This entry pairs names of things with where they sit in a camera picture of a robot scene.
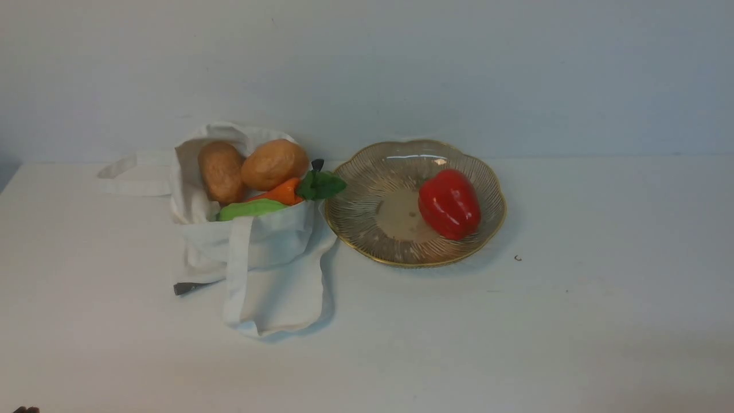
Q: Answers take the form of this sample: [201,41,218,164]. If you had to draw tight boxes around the brown potato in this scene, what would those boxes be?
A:
[241,139,310,192]
[197,141,247,205]

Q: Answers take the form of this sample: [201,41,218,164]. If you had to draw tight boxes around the white cloth tote bag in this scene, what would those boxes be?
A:
[97,121,337,339]

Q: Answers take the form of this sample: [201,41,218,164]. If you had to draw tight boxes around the gold rimmed glass plate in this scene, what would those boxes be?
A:
[325,139,507,268]

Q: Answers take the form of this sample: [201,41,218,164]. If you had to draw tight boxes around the orange carrot with green leaves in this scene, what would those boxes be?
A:
[249,159,347,206]

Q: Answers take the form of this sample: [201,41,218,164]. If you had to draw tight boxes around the red bell pepper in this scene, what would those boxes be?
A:
[419,168,482,241]

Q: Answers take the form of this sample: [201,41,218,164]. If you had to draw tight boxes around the green pepper vegetable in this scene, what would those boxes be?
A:
[217,198,289,221]

